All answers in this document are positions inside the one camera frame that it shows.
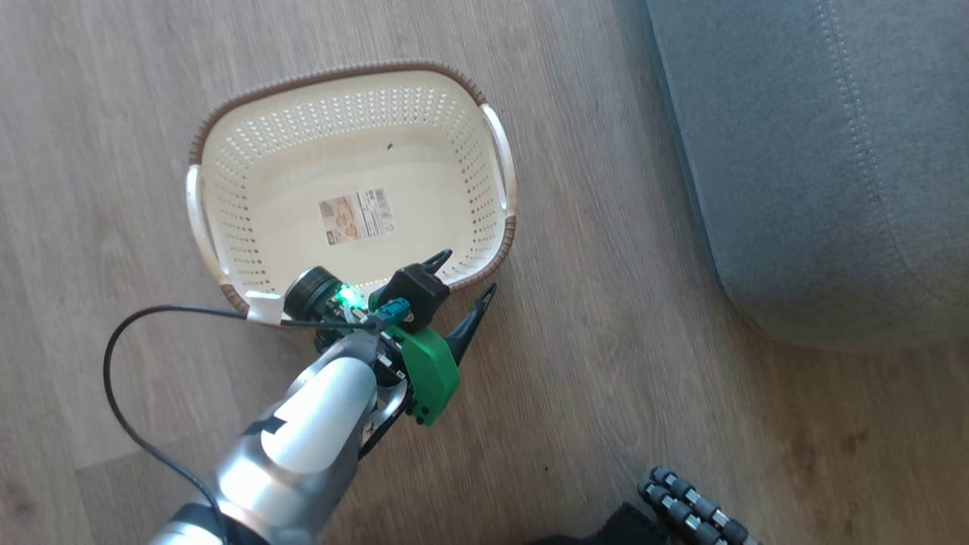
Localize grey fabric sofa seat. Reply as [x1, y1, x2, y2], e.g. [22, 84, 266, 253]
[643, 0, 969, 351]

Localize paper product label sticker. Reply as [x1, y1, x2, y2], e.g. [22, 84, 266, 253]
[317, 187, 397, 248]

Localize cream plastic laundry basket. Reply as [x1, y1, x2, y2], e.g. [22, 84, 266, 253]
[185, 60, 519, 316]

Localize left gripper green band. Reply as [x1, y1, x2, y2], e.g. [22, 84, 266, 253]
[388, 249, 498, 427]

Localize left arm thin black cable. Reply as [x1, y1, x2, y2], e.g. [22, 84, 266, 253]
[103, 297, 413, 540]

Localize white tape tag on cable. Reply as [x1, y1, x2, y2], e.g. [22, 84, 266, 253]
[245, 290, 288, 327]

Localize black roller wheel of base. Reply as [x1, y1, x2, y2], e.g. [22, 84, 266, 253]
[637, 465, 760, 545]

